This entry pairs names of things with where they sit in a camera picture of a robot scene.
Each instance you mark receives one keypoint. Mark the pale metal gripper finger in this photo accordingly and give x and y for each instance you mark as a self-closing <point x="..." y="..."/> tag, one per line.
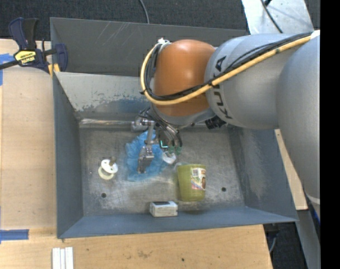
<point x="142" y="162"/>
<point x="150" y="155"/>

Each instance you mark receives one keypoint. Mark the blue crumpled cloth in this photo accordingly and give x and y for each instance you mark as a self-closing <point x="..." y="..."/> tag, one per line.
<point x="133" y="155"/>

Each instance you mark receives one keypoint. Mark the white pacifier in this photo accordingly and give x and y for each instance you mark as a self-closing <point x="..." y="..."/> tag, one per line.
<point x="108" y="167"/>

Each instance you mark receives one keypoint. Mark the grey metal bin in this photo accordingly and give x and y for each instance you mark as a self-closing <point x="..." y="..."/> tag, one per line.
<point x="125" y="200"/>

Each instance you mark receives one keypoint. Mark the green printed cup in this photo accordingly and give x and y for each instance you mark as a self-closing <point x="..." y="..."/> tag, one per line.
<point x="190" y="186"/>

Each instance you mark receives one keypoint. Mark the small white box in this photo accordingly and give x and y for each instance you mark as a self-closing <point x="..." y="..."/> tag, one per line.
<point x="163" y="209"/>

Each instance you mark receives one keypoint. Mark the black cylinder on white bracket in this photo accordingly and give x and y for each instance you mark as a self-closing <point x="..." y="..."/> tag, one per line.
<point x="215" y="122"/>

